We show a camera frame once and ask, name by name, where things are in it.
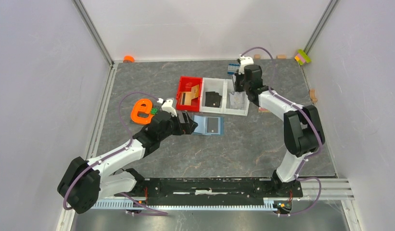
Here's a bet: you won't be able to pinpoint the black card in bin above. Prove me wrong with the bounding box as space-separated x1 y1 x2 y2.
204 91 222 108

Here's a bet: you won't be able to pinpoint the white plastic bin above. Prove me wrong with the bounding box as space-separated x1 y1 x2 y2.
223 79 249 116
199 77 227 114

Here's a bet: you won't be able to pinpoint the wooden arch block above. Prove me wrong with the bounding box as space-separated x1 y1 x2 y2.
309 89 318 103

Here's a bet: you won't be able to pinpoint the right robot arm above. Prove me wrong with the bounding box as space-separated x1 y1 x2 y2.
235 64 324 196

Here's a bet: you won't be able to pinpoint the silver VIP cards in bin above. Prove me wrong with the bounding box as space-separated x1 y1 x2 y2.
229 91 246 110

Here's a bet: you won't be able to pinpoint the white right plastic bin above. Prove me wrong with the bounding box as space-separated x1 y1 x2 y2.
223 79 249 116

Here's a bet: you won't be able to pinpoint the gold cards in red bin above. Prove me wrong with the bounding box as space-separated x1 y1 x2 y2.
179 85 200 105

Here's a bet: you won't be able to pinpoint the orange tape roll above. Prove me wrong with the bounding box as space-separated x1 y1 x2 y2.
123 55 135 63

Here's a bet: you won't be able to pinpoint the blue toothed rail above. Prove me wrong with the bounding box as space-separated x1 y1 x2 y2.
91 199 277 211

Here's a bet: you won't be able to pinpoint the playing card box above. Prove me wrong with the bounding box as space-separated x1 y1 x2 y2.
258 107 270 113

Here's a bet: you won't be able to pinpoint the blue and grey brick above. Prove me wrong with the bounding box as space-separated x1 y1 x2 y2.
227 64 240 75

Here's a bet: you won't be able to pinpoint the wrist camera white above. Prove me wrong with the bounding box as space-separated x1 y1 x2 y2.
238 55 254 75
157 98 178 117

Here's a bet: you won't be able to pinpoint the orange plastic loop toy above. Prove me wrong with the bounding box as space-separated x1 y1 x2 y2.
130 99 154 125

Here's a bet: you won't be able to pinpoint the red plastic bin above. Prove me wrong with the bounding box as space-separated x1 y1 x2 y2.
176 76 203 112

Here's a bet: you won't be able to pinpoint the blue card holder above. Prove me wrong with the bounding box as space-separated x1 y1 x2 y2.
193 115 224 136

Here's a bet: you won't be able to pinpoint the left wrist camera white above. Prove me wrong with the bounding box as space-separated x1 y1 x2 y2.
157 98 178 117

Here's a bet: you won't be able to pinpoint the green toy brick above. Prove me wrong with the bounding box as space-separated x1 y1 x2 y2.
150 108 158 115

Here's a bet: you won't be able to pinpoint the aluminium frame post left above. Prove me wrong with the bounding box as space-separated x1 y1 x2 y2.
72 0 115 67

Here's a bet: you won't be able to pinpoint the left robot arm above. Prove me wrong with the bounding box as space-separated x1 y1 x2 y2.
57 111 198 214

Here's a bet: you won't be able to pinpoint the colourful brick stack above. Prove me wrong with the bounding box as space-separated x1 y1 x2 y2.
294 49 311 66

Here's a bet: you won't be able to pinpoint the black credit card in holder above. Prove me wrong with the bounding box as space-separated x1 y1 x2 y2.
206 117 220 134

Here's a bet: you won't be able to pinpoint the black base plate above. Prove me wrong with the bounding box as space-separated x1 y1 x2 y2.
127 177 303 206

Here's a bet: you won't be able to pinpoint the aluminium frame post right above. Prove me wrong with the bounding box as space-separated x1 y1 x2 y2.
304 0 340 54

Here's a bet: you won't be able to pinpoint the white middle plastic bin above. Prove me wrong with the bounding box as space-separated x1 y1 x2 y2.
199 77 227 114

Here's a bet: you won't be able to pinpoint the aluminium frame post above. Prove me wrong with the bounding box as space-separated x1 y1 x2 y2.
72 0 115 67
304 0 340 54

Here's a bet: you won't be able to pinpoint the wooden block middle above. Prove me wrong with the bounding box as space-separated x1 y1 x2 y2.
276 54 287 59

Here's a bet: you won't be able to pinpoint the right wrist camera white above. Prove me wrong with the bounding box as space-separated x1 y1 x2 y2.
238 55 254 75

